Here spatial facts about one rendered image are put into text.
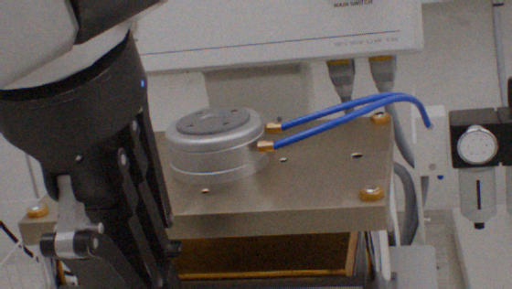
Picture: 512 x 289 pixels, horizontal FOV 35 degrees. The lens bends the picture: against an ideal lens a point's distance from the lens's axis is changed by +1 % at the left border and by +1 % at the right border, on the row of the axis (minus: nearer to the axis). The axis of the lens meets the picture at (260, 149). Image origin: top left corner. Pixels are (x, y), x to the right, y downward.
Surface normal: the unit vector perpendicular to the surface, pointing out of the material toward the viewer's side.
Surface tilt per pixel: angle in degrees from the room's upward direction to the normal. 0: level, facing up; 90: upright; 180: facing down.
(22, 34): 119
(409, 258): 0
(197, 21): 90
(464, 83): 90
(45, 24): 113
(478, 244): 0
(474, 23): 90
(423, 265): 0
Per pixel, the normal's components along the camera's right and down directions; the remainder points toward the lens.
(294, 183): -0.14, -0.92
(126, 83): 0.90, 0.16
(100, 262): -0.07, 0.84
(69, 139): 0.16, 0.65
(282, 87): -0.17, 0.38
